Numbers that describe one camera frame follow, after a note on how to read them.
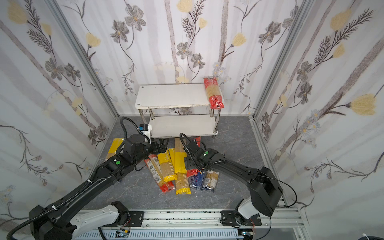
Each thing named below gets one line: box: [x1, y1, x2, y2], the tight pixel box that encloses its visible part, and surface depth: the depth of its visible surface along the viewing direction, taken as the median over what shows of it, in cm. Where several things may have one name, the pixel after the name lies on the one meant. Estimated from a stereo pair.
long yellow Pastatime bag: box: [174, 137, 192, 195], surface depth 88 cm
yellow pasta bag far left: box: [106, 138, 124, 160], surface depth 102 cm
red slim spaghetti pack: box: [144, 154, 175, 193], surface depth 86 cm
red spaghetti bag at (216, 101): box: [203, 77, 225, 110], surface depth 80 cm
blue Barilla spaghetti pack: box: [187, 171, 205, 190], surface depth 86 cm
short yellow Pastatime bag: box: [157, 149, 178, 183], surface depth 89 cm
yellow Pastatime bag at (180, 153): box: [174, 137, 187, 175], surface depth 95 cm
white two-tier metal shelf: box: [135, 83, 222, 139], surface depth 90 cm
